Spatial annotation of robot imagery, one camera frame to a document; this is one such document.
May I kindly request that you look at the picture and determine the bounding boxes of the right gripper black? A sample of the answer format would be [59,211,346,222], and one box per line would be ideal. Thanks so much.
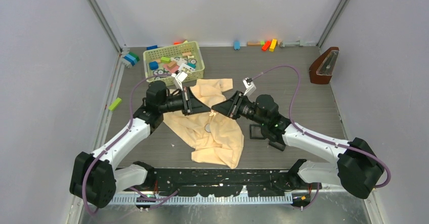
[212,91,268,127]

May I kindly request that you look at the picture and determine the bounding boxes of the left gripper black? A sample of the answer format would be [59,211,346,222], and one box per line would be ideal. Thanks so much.
[159,86,210,116]

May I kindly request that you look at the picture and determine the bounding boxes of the peach cloth garment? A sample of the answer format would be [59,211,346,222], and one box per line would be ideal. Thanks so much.
[163,78,244,169]

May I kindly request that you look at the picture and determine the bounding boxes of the black square box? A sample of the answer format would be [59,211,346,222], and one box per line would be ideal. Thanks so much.
[268,140,286,152]
[249,124,266,140]

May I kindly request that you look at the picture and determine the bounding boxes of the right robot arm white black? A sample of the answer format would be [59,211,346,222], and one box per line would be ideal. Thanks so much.
[212,91,391,199]

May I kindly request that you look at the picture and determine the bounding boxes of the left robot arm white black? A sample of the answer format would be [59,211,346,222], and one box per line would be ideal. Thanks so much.
[69,81,210,208]

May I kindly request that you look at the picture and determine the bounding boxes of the round silver badge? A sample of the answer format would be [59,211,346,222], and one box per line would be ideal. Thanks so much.
[204,124,211,132]

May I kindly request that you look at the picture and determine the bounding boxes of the green plastic basket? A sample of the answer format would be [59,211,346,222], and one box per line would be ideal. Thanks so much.
[143,41,205,86]

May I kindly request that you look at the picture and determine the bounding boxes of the pink block in basket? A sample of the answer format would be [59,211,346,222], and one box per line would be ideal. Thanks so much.
[163,63,179,74]

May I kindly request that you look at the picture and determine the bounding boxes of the blue cube in basket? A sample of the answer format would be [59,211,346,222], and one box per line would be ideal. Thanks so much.
[149,61,159,70]

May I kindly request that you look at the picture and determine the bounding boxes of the light blue block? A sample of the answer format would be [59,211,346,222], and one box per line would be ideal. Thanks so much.
[233,40,241,50]

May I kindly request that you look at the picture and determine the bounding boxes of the tan wooden block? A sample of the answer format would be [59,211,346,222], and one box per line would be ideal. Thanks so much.
[247,41,261,47]

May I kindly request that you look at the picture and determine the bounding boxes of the blue block behind basket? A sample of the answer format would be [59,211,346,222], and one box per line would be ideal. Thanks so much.
[146,45,158,50]

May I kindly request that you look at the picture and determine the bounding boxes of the orange red block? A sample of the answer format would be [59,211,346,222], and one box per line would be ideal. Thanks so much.
[261,40,271,51]

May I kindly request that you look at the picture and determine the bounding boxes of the blue green stacked blocks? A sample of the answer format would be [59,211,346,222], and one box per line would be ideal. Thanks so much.
[121,52,140,68]

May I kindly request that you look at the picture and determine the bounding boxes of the lime green block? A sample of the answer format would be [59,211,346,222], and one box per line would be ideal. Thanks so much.
[108,98,122,111]

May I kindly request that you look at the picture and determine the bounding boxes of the brown wooden metronome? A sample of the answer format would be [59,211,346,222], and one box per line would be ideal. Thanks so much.
[309,47,339,84]

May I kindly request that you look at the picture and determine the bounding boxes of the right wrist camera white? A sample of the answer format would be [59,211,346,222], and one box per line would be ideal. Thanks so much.
[242,77,256,96]

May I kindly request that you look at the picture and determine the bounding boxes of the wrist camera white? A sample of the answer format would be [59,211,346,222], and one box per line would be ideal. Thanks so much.
[242,77,256,96]
[171,71,188,90]

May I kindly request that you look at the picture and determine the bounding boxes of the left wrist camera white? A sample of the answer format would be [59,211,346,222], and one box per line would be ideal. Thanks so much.
[171,71,188,90]

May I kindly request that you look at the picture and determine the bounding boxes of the yellow block by wall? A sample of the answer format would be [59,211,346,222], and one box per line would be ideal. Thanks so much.
[269,39,278,52]

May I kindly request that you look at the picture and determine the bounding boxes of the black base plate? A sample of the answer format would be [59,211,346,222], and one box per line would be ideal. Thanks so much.
[135,168,321,197]

